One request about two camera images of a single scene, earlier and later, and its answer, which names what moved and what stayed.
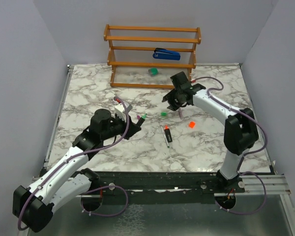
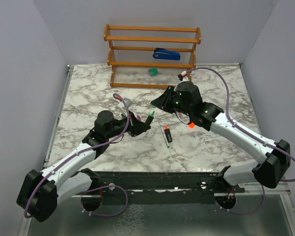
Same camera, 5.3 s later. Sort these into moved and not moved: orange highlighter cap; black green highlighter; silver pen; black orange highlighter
Moved: black green highlighter
Not moved: silver pen; orange highlighter cap; black orange highlighter
